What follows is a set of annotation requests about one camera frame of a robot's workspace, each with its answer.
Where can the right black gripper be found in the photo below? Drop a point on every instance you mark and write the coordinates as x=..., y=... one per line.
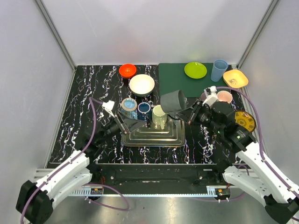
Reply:
x=186, y=114

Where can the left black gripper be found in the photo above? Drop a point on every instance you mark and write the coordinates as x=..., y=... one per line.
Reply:
x=123, y=125

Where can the grey-blue ceramic mug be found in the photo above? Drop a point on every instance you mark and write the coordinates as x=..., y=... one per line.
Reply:
x=173, y=102

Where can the blue mug yellow inside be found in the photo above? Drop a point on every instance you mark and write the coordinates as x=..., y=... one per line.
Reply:
x=128, y=108

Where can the dark blue mug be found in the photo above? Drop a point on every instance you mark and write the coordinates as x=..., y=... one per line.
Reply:
x=144, y=113

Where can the translucent purple cup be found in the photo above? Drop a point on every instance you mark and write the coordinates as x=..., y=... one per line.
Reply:
x=203, y=96

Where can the light green mug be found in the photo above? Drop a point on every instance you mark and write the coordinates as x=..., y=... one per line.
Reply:
x=159, y=117

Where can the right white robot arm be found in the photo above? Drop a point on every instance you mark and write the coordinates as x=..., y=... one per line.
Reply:
x=273, y=190

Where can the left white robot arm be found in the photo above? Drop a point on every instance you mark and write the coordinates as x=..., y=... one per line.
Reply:
x=37, y=200

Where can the pink mug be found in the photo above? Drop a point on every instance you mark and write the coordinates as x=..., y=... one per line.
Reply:
x=225, y=96

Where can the silver metal tray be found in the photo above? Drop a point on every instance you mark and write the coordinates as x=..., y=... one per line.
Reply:
x=173, y=135

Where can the dark green mat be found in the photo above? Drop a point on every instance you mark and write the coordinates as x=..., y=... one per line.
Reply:
x=172, y=77

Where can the white ceramic bowl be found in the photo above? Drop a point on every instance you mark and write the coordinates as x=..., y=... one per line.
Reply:
x=142, y=85

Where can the lime green plate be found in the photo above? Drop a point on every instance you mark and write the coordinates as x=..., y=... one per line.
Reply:
x=195, y=70

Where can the black gold patterned plate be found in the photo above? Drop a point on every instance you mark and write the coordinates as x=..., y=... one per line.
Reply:
x=245, y=120

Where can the orange red bowl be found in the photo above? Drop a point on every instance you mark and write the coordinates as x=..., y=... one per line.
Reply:
x=127, y=70

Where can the light blue tumbler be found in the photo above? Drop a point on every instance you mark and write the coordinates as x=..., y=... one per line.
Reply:
x=219, y=68

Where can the yellow square dish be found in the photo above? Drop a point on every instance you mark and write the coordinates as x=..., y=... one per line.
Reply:
x=235, y=79

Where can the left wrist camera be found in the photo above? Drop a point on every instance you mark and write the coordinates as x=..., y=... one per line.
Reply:
x=109, y=107

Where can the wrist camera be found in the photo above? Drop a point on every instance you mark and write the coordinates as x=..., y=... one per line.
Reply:
x=109, y=107
x=211, y=95

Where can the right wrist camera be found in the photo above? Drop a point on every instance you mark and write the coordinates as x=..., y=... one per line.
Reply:
x=211, y=95

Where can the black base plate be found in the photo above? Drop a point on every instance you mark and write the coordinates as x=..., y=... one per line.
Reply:
x=158, y=179

